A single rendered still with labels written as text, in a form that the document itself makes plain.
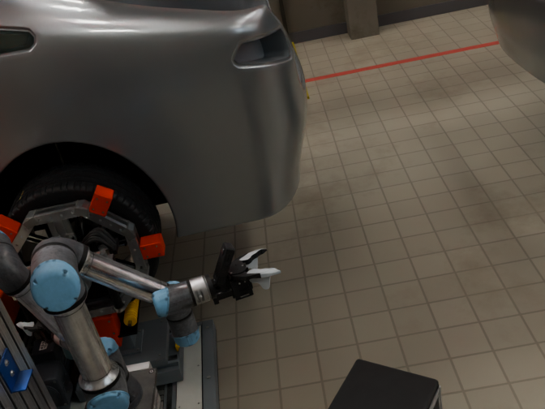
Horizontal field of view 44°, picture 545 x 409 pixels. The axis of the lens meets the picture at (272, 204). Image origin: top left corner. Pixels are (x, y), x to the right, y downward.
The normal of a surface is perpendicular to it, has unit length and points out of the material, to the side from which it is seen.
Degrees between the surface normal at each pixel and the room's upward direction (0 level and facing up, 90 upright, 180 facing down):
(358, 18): 90
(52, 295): 82
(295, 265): 0
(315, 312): 0
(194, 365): 0
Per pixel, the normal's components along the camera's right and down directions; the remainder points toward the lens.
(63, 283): 0.28, 0.33
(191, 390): -0.18, -0.84
